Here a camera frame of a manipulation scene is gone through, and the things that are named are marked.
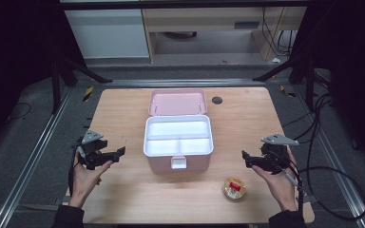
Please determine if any person's right hand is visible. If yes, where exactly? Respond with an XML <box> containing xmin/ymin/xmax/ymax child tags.
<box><xmin>251</xmin><ymin>147</ymin><xmax>299</xmax><ymax>212</ymax></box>

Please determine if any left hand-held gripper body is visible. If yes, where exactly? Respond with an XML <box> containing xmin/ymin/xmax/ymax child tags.
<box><xmin>75</xmin><ymin>128</ymin><xmax>119</xmax><ymax>171</ymax></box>

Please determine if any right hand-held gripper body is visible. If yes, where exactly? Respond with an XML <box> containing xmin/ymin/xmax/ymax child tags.
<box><xmin>250</xmin><ymin>133</ymin><xmax>300</xmax><ymax>176</ymax></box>

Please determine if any person's left hand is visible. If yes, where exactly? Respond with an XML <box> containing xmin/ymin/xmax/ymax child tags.
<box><xmin>68</xmin><ymin>151</ymin><xmax>114</xmax><ymax>209</ymax></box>

